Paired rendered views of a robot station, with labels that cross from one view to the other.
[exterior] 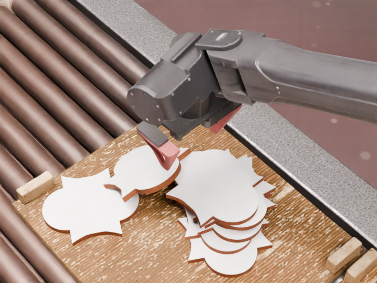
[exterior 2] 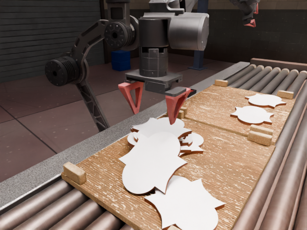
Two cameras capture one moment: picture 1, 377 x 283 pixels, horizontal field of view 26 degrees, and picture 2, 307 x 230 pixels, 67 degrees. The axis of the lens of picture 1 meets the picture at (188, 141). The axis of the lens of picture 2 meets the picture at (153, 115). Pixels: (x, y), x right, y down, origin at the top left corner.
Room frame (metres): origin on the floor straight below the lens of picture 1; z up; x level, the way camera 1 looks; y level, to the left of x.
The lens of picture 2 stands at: (0.84, 0.45, 1.26)
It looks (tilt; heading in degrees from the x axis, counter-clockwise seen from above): 24 degrees down; 258
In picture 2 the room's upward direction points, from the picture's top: straight up
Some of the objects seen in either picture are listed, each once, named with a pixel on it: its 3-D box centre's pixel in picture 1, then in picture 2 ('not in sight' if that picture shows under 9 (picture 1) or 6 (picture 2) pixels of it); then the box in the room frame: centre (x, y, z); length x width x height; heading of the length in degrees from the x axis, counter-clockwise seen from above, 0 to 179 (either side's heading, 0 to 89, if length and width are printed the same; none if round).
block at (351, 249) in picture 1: (344, 255); (175, 112); (0.63, -0.22, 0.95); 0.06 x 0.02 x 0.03; 131
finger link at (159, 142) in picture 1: (171, 141); (167, 101); (0.72, 0.02, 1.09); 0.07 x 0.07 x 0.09; 43
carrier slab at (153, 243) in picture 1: (184, 228); (177, 160); (0.69, 0.01, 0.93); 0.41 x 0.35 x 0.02; 41
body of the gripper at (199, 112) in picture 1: (191, 94); (153, 65); (0.75, 0.00, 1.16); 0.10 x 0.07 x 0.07; 133
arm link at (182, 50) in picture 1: (188, 63); (156, 32); (0.74, 0.00, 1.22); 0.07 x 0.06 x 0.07; 145
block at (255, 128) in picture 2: not in sight; (261, 132); (0.43, -0.05, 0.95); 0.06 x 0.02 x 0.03; 132
